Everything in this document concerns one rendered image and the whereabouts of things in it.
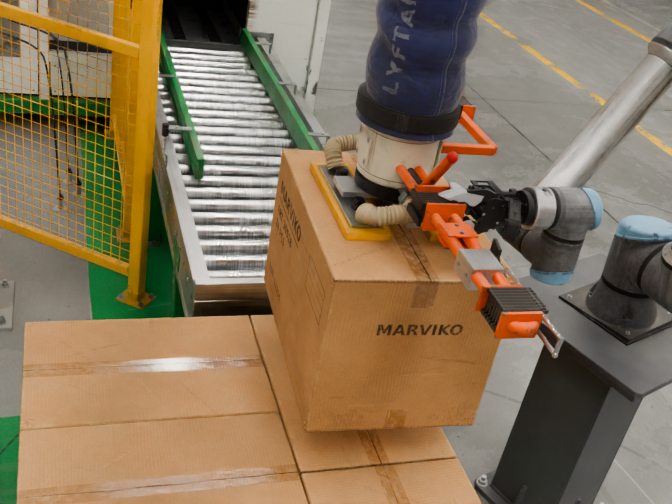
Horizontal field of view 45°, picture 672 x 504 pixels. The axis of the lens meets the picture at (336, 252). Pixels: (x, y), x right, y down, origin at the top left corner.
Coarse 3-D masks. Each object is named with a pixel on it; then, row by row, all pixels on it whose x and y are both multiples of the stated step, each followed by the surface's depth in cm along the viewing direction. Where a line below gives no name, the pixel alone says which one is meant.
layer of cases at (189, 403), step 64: (128, 320) 221; (192, 320) 226; (256, 320) 231; (64, 384) 196; (128, 384) 200; (192, 384) 204; (256, 384) 208; (64, 448) 179; (128, 448) 182; (192, 448) 186; (256, 448) 189; (320, 448) 193; (384, 448) 196; (448, 448) 200
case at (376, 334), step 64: (320, 192) 189; (320, 256) 168; (384, 256) 169; (448, 256) 173; (320, 320) 167; (384, 320) 166; (448, 320) 170; (320, 384) 172; (384, 384) 176; (448, 384) 180
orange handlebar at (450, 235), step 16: (464, 112) 211; (448, 144) 190; (464, 144) 192; (480, 144) 194; (400, 176) 173; (448, 224) 154; (464, 224) 156; (448, 240) 151; (464, 240) 153; (480, 288) 139
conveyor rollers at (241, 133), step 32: (160, 64) 391; (192, 64) 403; (224, 64) 409; (160, 96) 361; (192, 96) 366; (224, 96) 371; (256, 96) 383; (224, 128) 340; (256, 128) 346; (224, 160) 316; (256, 160) 321; (192, 192) 290; (224, 192) 293; (256, 192) 297; (224, 224) 279; (256, 224) 282; (224, 256) 256; (256, 256) 259
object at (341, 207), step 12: (312, 168) 196; (324, 168) 195; (348, 168) 199; (324, 180) 191; (324, 192) 187; (336, 192) 185; (336, 204) 181; (348, 204) 181; (360, 204) 178; (336, 216) 178; (348, 216) 176; (348, 228) 173; (360, 228) 174; (372, 228) 174; (384, 228) 175; (348, 240) 172; (360, 240) 173; (372, 240) 173; (384, 240) 174
